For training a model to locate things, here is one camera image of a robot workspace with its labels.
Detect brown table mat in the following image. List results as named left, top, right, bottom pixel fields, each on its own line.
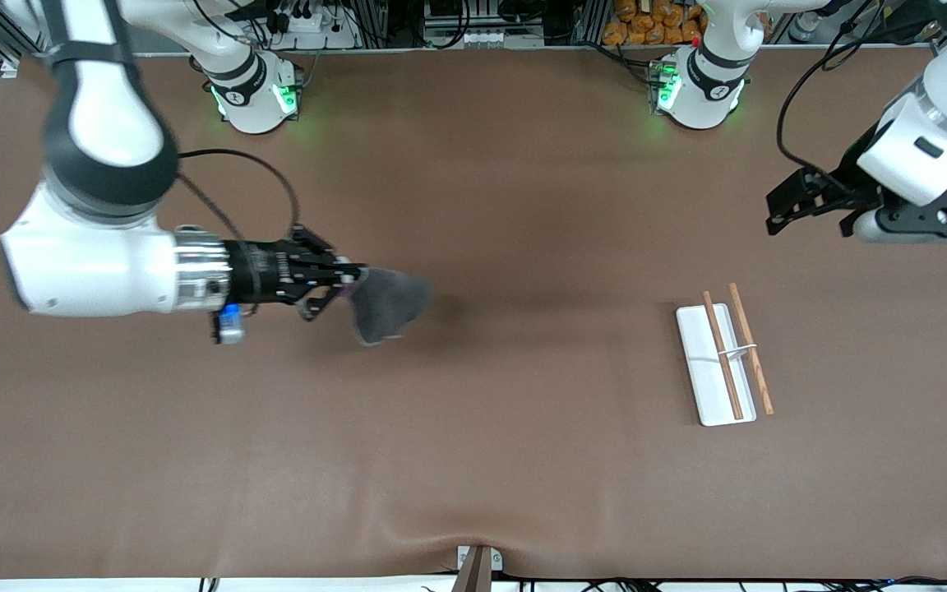
left=0, top=48, right=947, bottom=580

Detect white power strip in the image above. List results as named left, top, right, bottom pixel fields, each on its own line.
left=264, top=7, right=359, bottom=50

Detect white towel rack base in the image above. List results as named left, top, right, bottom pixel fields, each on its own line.
left=676, top=303, right=758, bottom=428

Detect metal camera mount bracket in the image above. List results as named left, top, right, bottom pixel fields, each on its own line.
left=455, top=544, right=504, bottom=592

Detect wooden rack rod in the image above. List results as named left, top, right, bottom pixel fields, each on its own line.
left=728, top=283, right=774, bottom=416
left=703, top=291, right=745, bottom=421

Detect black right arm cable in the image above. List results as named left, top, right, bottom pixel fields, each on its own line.
left=176, top=148, right=303, bottom=247

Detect orange snack bags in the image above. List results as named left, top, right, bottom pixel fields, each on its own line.
left=603, top=0, right=709, bottom=47

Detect grey and purple towel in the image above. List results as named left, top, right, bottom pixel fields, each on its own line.
left=344, top=267, right=433, bottom=347

